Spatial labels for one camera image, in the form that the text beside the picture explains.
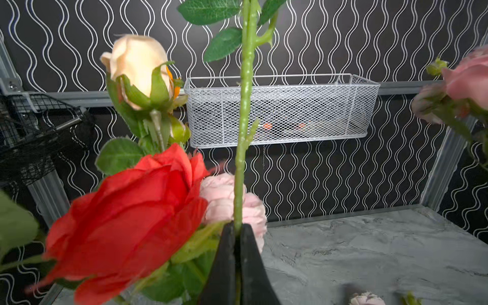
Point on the light pink carnation spray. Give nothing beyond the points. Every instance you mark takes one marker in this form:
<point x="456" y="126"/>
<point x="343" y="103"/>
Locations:
<point x="368" y="298"/>

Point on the pink flower spray stem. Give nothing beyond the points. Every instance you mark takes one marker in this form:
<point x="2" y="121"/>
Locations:
<point x="459" y="100"/>

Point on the cream bud flower stem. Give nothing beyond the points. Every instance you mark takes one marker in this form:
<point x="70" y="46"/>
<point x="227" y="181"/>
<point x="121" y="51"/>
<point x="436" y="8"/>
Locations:
<point x="145" y="93"/>

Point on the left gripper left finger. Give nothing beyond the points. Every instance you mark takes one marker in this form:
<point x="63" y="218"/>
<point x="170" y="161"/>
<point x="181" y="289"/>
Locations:
<point x="220" y="287"/>

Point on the white flower spray stem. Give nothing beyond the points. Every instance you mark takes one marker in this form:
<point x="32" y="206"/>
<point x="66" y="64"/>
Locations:
<point x="258" y="26"/>

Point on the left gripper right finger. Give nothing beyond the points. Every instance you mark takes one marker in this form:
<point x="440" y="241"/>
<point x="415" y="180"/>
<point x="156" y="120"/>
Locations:
<point x="256" y="287"/>

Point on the black wire wall basket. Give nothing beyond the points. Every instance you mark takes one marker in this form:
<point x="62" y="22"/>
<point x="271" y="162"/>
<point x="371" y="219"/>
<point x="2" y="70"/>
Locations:
<point x="36" y="129"/>

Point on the white mesh wall basket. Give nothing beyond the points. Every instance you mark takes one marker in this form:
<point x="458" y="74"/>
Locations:
<point x="290" y="108"/>

